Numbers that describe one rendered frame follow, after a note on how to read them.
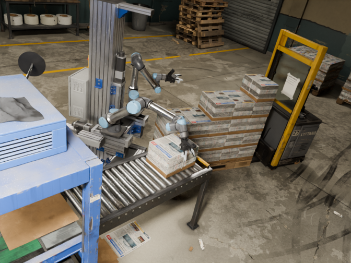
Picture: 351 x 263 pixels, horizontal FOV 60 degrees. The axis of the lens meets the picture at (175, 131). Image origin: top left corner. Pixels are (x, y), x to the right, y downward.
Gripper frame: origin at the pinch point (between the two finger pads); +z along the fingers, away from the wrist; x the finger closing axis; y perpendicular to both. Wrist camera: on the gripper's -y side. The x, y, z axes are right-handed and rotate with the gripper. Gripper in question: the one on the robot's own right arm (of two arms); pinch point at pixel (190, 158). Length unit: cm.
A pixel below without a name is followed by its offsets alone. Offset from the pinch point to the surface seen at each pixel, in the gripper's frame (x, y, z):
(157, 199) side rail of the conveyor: 37.8, 7.0, 24.2
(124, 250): 51, 60, 80
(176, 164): 8.1, 10.6, 3.8
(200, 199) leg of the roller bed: -25, 25, 53
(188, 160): -8.8, 12.2, 5.4
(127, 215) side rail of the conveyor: 68, 8, 25
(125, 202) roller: 64, 13, 17
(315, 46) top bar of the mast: -203, -28, -78
